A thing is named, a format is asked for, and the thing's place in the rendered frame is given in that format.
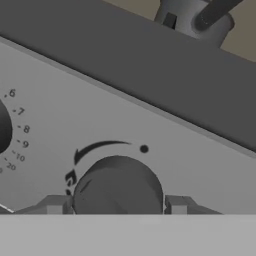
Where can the dark grey stove knob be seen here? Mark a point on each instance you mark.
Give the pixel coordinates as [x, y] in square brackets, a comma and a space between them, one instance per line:
[4, 128]
[118, 186]

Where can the grey saucepan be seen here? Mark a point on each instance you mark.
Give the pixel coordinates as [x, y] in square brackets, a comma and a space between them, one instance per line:
[196, 16]

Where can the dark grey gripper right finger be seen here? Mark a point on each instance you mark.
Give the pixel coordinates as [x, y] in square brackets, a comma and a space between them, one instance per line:
[178, 204]

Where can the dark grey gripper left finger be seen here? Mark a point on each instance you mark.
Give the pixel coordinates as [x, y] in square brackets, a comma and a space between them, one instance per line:
[53, 204]

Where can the grey stove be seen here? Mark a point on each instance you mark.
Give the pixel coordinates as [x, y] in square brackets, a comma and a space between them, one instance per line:
[140, 100]

